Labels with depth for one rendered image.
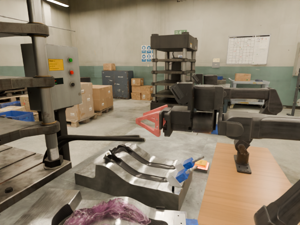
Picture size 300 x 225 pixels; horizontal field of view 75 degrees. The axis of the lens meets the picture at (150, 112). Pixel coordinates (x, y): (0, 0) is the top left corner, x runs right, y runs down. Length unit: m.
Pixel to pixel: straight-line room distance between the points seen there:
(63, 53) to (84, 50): 8.10
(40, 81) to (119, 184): 0.64
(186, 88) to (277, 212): 0.39
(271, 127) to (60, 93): 1.18
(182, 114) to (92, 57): 8.79
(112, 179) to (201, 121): 0.51
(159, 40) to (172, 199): 4.35
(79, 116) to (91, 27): 5.44
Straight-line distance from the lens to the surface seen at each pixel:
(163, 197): 0.81
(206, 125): 0.51
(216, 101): 0.51
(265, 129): 0.53
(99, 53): 9.01
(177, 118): 0.51
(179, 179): 0.80
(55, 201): 0.78
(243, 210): 0.93
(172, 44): 4.78
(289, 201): 0.64
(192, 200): 0.91
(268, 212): 0.67
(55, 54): 1.36
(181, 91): 0.51
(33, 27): 1.13
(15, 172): 1.31
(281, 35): 7.35
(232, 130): 0.50
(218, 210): 0.89
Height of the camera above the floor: 1.35
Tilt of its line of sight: 14 degrees down
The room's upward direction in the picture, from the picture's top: straight up
